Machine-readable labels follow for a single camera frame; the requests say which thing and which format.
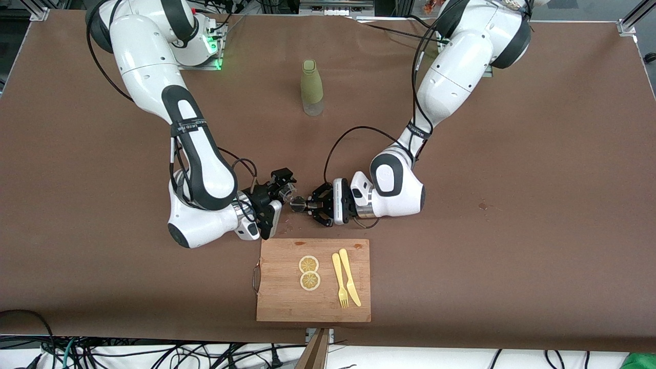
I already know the clear glass measuring cup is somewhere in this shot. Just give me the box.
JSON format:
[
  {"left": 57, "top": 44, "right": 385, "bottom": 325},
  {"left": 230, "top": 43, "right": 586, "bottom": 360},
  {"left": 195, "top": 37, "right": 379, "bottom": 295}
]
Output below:
[{"left": 278, "top": 180, "right": 299, "bottom": 204}]

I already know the yellow plastic fork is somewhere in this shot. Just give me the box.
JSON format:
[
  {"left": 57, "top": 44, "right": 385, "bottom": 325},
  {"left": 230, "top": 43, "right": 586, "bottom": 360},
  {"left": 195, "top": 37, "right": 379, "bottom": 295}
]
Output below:
[{"left": 332, "top": 253, "right": 350, "bottom": 310}]

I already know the yellow plastic knife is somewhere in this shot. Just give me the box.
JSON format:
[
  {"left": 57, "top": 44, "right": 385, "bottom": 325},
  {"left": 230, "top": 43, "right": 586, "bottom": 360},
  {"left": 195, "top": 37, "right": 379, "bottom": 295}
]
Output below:
[{"left": 339, "top": 248, "right": 362, "bottom": 308}]

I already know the wooden cutting board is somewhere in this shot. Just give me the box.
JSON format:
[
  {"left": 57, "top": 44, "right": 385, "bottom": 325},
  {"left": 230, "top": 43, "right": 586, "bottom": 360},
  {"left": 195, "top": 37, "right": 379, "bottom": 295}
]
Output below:
[{"left": 252, "top": 238, "right": 372, "bottom": 323}]

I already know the olive green sleeved bottle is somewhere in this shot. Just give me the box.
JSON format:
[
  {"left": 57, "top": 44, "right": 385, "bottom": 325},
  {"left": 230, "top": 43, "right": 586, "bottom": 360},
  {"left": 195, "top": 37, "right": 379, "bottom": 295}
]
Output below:
[{"left": 300, "top": 59, "right": 324, "bottom": 117}]

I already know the grey equipment box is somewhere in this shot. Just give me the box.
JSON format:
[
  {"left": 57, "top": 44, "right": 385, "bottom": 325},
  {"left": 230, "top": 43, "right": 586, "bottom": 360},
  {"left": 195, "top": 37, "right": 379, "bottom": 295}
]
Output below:
[{"left": 299, "top": 0, "right": 376, "bottom": 17}]

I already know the brown table cover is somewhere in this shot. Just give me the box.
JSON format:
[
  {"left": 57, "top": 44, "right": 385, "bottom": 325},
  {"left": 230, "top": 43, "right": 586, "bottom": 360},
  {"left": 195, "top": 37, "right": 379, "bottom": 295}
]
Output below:
[{"left": 0, "top": 9, "right": 656, "bottom": 354}]

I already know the green bag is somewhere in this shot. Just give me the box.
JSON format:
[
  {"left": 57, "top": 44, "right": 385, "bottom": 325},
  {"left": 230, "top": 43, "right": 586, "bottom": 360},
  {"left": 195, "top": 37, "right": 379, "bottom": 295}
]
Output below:
[{"left": 620, "top": 353, "right": 656, "bottom": 369}]

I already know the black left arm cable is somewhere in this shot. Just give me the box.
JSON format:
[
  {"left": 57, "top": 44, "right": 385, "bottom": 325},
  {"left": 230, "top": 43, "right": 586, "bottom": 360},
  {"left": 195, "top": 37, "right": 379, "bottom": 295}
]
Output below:
[{"left": 324, "top": 0, "right": 452, "bottom": 186}]

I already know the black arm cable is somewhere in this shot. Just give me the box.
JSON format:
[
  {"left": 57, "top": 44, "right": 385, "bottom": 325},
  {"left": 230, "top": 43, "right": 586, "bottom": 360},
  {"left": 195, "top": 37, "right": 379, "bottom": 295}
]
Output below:
[
  {"left": 324, "top": 0, "right": 452, "bottom": 186},
  {"left": 85, "top": 0, "right": 258, "bottom": 206}
]

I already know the wooden mount beam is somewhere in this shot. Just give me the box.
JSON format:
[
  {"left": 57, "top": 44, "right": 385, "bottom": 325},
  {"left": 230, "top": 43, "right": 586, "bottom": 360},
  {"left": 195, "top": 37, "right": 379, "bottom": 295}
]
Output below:
[{"left": 295, "top": 328, "right": 336, "bottom": 369}]

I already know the black base power cable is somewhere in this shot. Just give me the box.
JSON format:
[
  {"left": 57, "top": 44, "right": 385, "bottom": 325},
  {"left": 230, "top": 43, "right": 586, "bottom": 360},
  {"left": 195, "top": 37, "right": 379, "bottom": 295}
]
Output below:
[{"left": 354, "top": 15, "right": 441, "bottom": 43}]

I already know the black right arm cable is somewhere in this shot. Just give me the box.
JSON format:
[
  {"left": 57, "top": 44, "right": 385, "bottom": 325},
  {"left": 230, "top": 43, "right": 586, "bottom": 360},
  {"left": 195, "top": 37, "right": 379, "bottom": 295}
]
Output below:
[{"left": 85, "top": 0, "right": 258, "bottom": 206}]

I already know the black looped floor cable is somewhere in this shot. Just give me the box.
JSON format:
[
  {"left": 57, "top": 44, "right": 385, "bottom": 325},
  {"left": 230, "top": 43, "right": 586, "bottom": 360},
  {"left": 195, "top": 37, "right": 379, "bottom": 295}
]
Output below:
[{"left": 0, "top": 309, "right": 56, "bottom": 369}]

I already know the aluminium frame profile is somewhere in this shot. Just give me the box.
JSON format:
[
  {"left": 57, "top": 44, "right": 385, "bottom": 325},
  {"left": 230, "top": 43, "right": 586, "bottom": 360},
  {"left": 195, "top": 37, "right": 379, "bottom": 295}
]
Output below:
[
  {"left": 18, "top": 0, "right": 51, "bottom": 22},
  {"left": 618, "top": 0, "right": 656, "bottom": 37}
]

